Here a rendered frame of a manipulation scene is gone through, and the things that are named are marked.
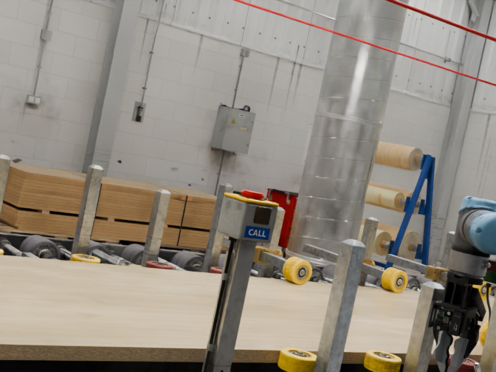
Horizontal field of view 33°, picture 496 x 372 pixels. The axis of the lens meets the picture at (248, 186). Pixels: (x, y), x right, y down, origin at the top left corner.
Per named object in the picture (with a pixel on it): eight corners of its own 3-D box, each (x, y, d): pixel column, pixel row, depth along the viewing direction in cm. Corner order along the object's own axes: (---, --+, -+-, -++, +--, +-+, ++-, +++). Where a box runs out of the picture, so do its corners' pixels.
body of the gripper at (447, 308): (425, 330, 166) (438, 270, 166) (440, 326, 174) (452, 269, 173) (463, 341, 162) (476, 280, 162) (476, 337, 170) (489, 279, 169)
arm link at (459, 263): (457, 249, 173) (497, 258, 169) (453, 270, 173) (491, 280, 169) (446, 249, 167) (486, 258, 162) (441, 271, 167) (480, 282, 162)
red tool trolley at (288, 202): (320, 263, 1053) (333, 200, 1049) (279, 260, 999) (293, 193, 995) (292, 255, 1087) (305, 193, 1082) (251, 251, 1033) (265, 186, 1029)
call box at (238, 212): (270, 248, 145) (280, 203, 145) (238, 244, 141) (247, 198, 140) (246, 239, 151) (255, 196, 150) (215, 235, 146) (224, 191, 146)
